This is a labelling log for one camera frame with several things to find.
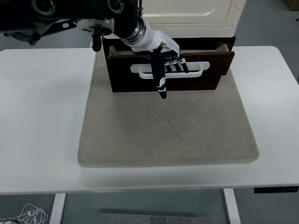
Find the white power adapter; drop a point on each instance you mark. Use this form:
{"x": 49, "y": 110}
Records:
{"x": 7, "y": 222}

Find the grey metal bracket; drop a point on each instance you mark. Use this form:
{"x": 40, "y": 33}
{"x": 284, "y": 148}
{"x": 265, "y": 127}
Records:
{"x": 90, "y": 44}

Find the white table leg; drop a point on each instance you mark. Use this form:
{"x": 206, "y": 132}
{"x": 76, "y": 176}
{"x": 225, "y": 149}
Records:
{"x": 232, "y": 210}
{"x": 57, "y": 210}

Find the beige fabric mat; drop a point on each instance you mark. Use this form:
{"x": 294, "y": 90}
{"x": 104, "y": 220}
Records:
{"x": 163, "y": 128}

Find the brown cardboard box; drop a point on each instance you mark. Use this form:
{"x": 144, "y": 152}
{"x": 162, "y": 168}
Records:
{"x": 293, "y": 4}

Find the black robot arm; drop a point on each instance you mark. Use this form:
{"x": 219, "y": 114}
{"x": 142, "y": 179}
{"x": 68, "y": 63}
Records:
{"x": 58, "y": 7}

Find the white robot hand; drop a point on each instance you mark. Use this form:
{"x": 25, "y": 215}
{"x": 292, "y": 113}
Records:
{"x": 151, "y": 39}

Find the black table control panel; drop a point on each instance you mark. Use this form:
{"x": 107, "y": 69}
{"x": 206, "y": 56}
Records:
{"x": 275, "y": 189}

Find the cream plastic cabinet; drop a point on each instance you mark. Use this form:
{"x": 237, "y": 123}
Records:
{"x": 198, "y": 28}

